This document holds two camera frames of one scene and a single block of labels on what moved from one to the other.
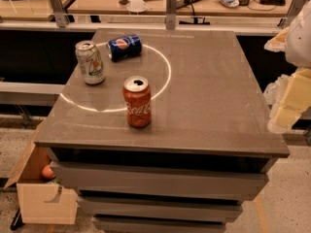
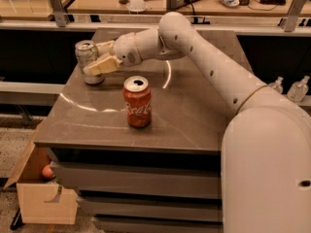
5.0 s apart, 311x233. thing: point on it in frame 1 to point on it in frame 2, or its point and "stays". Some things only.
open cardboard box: [41, 201] stays
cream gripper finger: [278, 43] to [104, 49]
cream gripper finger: [289, 98] to [105, 64]
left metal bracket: [61, 18] stays
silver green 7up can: [90, 62] stays
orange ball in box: [47, 172] stays
